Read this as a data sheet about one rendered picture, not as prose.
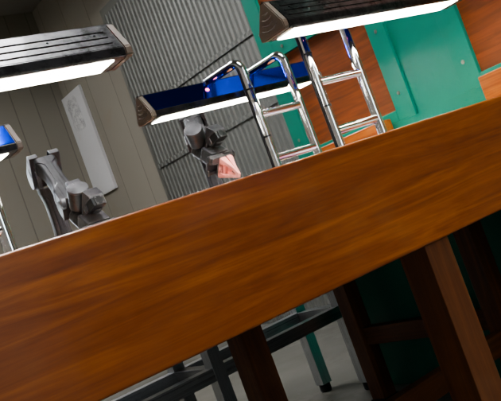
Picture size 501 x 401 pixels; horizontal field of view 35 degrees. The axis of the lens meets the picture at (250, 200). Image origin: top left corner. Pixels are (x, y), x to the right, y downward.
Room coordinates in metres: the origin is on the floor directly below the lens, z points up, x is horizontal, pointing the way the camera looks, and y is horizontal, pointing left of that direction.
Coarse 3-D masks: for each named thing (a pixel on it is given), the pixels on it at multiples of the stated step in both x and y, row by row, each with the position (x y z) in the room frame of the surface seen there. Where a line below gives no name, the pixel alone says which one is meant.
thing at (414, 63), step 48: (480, 0) 2.07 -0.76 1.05; (288, 48) 2.65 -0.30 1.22; (336, 48) 2.51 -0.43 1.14; (384, 48) 2.34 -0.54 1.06; (432, 48) 2.23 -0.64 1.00; (480, 48) 2.12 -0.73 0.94; (288, 96) 2.72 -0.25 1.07; (336, 96) 2.57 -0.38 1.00; (384, 96) 2.41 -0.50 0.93; (432, 96) 2.28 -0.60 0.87
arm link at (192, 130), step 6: (186, 126) 2.39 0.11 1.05; (192, 126) 2.39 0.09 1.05; (198, 126) 2.38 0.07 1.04; (186, 132) 2.37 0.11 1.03; (192, 132) 2.37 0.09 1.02; (198, 132) 2.36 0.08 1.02; (192, 138) 2.37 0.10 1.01; (198, 138) 2.37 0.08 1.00; (204, 138) 2.39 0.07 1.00; (186, 144) 2.46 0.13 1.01; (192, 144) 2.39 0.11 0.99; (198, 144) 2.39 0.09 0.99
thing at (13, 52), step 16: (64, 32) 1.28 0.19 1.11; (80, 32) 1.29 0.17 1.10; (96, 32) 1.31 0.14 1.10; (112, 32) 1.32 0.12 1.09; (0, 48) 1.20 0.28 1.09; (16, 48) 1.21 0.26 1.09; (32, 48) 1.22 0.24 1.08; (48, 48) 1.24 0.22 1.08; (64, 48) 1.25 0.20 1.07; (80, 48) 1.26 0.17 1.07; (96, 48) 1.28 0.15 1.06; (112, 48) 1.29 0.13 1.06; (128, 48) 1.31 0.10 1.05; (0, 64) 1.17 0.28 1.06; (16, 64) 1.19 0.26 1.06; (32, 64) 1.20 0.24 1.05; (48, 64) 1.22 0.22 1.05; (64, 64) 1.24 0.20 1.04; (80, 64) 1.26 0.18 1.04; (112, 64) 1.33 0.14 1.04
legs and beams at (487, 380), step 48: (480, 240) 2.18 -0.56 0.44; (336, 288) 2.64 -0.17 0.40; (432, 288) 1.22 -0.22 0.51; (480, 288) 2.19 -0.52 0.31; (240, 336) 1.66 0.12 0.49; (384, 336) 2.55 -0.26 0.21; (432, 336) 1.25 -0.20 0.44; (480, 336) 1.24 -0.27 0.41; (384, 384) 2.63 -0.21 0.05; (432, 384) 1.97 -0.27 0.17; (480, 384) 1.21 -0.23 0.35
